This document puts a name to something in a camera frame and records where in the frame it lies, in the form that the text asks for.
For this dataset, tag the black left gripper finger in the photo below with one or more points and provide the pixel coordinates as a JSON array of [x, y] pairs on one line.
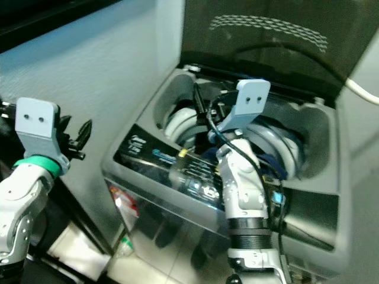
[[86, 131], [75, 136]]

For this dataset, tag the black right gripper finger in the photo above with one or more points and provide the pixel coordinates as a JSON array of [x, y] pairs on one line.
[[199, 99]]

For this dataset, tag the dark blue garment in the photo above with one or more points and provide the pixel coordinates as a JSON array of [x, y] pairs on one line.
[[267, 163]]

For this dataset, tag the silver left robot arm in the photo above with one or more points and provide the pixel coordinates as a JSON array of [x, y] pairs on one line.
[[21, 201]]

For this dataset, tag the grey top-load washing machine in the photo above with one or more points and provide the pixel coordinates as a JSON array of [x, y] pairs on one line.
[[172, 236]]

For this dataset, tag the dark tinted washer lid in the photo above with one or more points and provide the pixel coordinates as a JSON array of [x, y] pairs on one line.
[[260, 56]]

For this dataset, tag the black washer control panel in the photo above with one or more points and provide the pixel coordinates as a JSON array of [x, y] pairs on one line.
[[166, 160]]

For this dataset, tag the red warning sticker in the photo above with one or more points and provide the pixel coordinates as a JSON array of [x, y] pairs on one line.
[[123, 200]]

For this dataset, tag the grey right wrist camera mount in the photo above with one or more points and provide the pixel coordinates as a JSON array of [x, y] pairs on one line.
[[249, 103]]

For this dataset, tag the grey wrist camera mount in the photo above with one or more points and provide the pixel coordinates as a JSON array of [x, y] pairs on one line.
[[38, 121], [249, 103]]

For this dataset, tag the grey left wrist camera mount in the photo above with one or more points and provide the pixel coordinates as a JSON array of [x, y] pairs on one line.
[[38, 121]]

